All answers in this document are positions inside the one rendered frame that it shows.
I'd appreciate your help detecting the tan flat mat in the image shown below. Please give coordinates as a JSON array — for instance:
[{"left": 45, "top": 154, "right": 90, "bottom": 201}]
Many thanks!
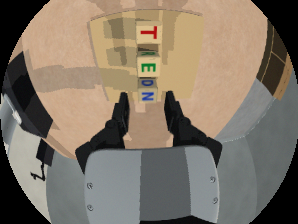
[{"left": 90, "top": 10, "right": 204, "bottom": 103}]

